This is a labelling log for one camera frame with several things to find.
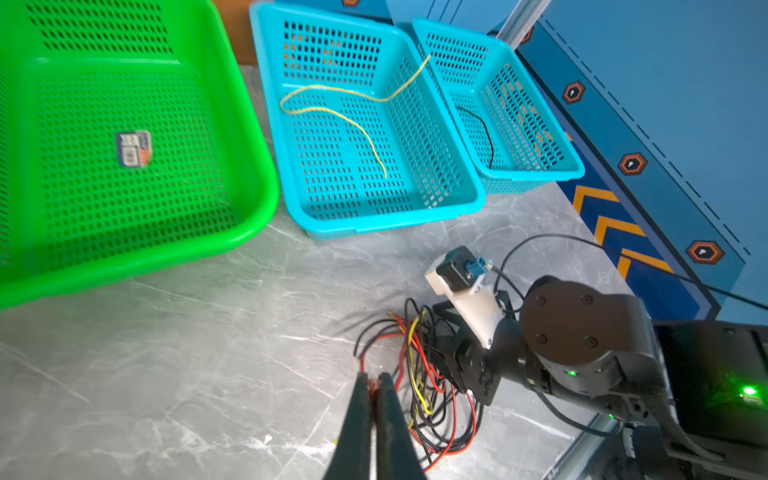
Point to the small label card in basket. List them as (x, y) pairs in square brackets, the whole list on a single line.
[(134, 149)]

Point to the teal plastic basket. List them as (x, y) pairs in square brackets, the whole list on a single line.
[(363, 139), (514, 140)]

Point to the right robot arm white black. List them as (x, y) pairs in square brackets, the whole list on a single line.
[(688, 398)]

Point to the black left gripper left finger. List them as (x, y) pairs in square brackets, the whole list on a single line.
[(352, 456)]

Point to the right teal plastic basket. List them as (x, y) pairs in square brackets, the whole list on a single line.
[(514, 140)]

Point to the middle teal plastic basket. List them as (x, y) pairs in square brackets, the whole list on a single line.
[(363, 139)]

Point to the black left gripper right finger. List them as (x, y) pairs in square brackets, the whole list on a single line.
[(396, 457)]

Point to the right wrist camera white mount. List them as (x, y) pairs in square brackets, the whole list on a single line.
[(459, 276)]

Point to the green plastic basket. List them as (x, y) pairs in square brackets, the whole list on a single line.
[(76, 73)]

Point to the aluminium corner frame post right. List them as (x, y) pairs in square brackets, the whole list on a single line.
[(521, 20)]

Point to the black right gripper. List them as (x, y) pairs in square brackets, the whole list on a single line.
[(460, 357)]

